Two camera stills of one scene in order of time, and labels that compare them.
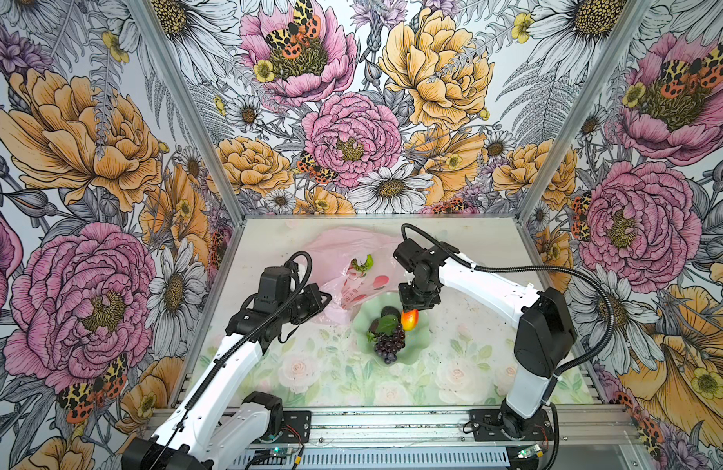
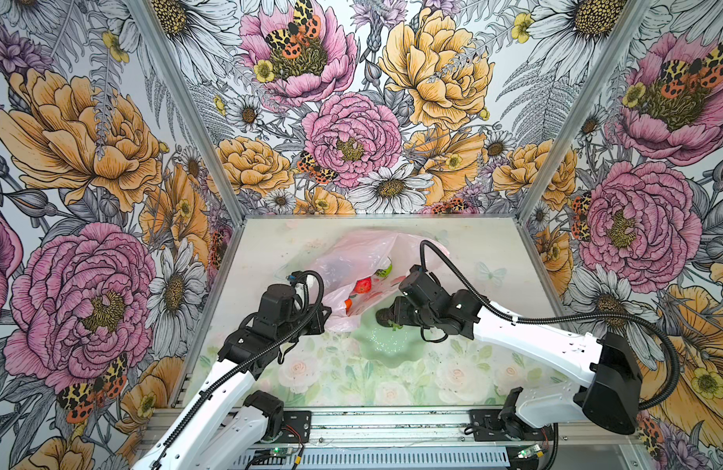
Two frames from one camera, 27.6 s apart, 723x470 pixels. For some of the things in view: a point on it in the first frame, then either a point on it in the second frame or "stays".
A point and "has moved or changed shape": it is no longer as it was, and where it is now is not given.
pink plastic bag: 355,265 has moved or changed shape
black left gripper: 313,294 → 317,323
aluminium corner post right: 586,113 stays
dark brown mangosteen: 372,326 → 384,315
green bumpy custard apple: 363,266 → 384,272
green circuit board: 526,452 stays
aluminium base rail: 452,428 stays
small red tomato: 409,318 has moved or changed shape
